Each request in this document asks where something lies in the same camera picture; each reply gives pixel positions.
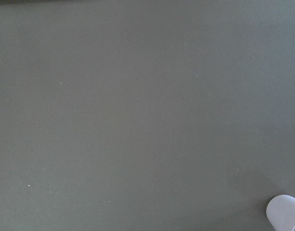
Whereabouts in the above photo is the pink cup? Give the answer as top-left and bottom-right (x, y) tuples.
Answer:
(266, 195), (295, 231)

